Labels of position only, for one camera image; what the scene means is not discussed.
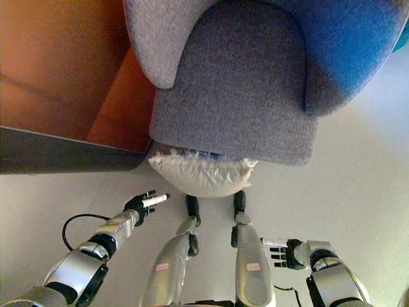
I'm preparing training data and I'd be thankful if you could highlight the silver robot leg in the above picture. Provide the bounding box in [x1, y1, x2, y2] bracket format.
[230, 191, 277, 307]
[137, 194, 202, 307]

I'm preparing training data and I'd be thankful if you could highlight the orange wooden cabinet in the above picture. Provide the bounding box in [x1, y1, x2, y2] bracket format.
[0, 0, 157, 175]

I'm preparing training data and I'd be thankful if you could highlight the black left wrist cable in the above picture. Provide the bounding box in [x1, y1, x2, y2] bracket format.
[62, 213, 111, 252]

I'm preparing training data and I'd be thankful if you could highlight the white fringed pillow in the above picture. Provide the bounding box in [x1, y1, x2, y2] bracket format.
[148, 148, 258, 198]

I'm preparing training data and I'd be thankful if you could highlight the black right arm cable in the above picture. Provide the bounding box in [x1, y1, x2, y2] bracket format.
[274, 286, 303, 307]

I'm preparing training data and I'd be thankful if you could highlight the silver right robot leg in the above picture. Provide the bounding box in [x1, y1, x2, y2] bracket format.
[230, 191, 277, 307]

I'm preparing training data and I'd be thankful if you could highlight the silver left robot leg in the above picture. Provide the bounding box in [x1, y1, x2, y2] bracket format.
[137, 194, 202, 307]

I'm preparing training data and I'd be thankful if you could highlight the grey fabric armchair sofa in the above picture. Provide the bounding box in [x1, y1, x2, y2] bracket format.
[123, 0, 409, 168]

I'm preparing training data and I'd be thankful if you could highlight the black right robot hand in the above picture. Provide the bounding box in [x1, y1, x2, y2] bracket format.
[260, 237, 308, 270]

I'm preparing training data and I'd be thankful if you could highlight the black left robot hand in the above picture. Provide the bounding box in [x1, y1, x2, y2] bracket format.
[123, 189, 171, 227]

